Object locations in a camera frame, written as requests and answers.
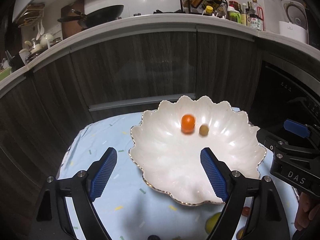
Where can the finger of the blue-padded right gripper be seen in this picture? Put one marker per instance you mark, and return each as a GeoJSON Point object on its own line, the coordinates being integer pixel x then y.
{"type": "Point", "coordinates": [296, 128]}
{"type": "Point", "coordinates": [271, 141]}

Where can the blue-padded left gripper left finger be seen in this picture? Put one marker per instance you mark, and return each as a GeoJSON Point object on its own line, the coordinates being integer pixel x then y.
{"type": "Point", "coordinates": [52, 219]}

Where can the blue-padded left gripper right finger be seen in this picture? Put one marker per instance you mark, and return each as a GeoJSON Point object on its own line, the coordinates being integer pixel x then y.
{"type": "Point", "coordinates": [267, 218]}

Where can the dark red date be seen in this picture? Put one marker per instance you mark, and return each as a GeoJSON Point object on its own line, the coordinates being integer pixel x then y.
{"type": "Point", "coordinates": [246, 211]}

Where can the yellow-brown mango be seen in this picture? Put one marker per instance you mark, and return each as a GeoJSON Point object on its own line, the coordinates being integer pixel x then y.
{"type": "Point", "coordinates": [240, 233]}

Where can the large yellow lemon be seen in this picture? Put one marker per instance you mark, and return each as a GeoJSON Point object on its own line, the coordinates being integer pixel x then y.
{"type": "Point", "coordinates": [211, 222]}

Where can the orange mandarin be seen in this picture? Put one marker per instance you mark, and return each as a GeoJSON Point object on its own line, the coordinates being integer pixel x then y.
{"type": "Point", "coordinates": [187, 123]}

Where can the dark blueberry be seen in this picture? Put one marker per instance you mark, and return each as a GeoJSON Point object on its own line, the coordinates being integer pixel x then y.
{"type": "Point", "coordinates": [153, 237]}

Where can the person's right hand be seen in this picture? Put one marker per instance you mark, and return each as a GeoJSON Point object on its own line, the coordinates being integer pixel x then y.
{"type": "Point", "coordinates": [305, 213]}

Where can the white rice cooker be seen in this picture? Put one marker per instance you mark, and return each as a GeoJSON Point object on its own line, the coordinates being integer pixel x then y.
{"type": "Point", "coordinates": [296, 24]}

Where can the white scalloped ceramic bowl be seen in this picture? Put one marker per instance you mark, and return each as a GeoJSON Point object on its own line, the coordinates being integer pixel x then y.
{"type": "Point", "coordinates": [170, 159]}

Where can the green lidded container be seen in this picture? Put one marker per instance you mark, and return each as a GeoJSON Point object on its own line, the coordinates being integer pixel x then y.
{"type": "Point", "coordinates": [233, 14]}

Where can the yellow-capped bottle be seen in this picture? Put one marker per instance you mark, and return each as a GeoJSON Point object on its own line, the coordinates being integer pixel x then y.
{"type": "Point", "coordinates": [208, 10]}

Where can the green bowl with steel lid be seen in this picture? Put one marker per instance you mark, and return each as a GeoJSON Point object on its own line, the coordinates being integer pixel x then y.
{"type": "Point", "coordinates": [5, 73]}

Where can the white ceramic teapot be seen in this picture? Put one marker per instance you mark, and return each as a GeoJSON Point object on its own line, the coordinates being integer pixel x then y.
{"type": "Point", "coordinates": [45, 38]}

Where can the black wok pan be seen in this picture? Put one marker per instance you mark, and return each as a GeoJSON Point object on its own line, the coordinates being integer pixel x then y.
{"type": "Point", "coordinates": [98, 17]}

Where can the soy sauce bottle red handle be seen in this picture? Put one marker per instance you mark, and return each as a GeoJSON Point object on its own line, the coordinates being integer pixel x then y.
{"type": "Point", "coordinates": [256, 16]}

